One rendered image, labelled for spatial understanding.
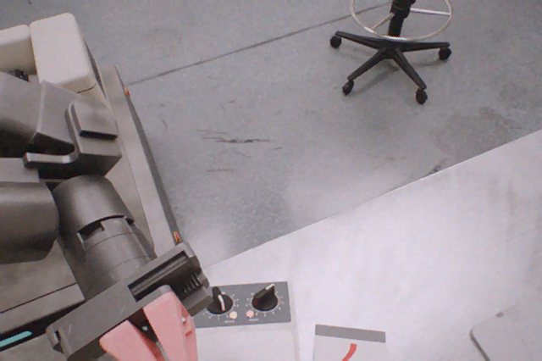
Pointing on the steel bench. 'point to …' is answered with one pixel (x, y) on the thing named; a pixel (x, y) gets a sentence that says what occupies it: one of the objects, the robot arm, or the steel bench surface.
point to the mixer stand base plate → (511, 333)
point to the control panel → (244, 299)
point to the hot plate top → (248, 345)
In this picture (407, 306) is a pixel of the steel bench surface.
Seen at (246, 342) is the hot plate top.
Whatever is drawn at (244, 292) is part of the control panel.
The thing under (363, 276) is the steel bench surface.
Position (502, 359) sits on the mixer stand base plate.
